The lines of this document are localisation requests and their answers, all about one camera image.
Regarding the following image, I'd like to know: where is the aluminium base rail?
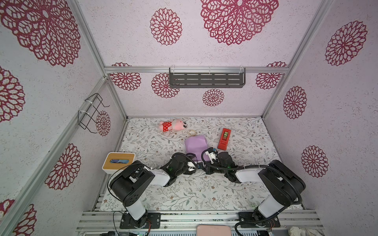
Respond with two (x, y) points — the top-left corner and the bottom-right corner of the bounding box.
(75, 210), (324, 233)

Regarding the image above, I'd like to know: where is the black wire wall rack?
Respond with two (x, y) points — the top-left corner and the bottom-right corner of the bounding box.
(77, 93), (109, 134)

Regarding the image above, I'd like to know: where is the grey wall shelf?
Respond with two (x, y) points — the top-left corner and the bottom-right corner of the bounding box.
(168, 68), (246, 89)

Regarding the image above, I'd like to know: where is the white tissue box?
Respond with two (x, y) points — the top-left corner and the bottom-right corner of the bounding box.
(102, 152), (136, 174)

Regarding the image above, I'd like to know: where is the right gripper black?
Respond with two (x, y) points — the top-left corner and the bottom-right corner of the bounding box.
(201, 160), (227, 176)

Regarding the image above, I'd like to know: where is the pink plush toy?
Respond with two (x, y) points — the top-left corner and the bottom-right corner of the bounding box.
(159, 119), (187, 132)

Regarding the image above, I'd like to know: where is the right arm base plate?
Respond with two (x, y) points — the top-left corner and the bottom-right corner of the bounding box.
(237, 212), (281, 228)

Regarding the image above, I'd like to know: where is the red tape dispenser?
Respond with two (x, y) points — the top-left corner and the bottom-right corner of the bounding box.
(218, 128), (231, 150)

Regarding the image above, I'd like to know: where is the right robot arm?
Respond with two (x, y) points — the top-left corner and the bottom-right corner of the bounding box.
(201, 148), (306, 236)

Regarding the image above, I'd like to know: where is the pink wrapping paper sheet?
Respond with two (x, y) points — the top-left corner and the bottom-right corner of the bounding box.
(185, 135), (209, 162)

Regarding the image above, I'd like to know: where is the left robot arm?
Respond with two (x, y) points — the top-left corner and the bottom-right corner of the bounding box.
(107, 152), (198, 224)

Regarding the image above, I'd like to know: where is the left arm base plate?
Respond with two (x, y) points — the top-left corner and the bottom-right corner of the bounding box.
(120, 212), (161, 229)

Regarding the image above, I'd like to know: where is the white cloth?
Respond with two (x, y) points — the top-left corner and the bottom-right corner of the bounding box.
(288, 227), (323, 236)

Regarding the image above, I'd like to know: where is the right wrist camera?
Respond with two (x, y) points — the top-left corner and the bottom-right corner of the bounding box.
(205, 148), (218, 164)

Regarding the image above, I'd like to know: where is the clear tape roll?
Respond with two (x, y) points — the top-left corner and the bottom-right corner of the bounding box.
(188, 129), (197, 136)

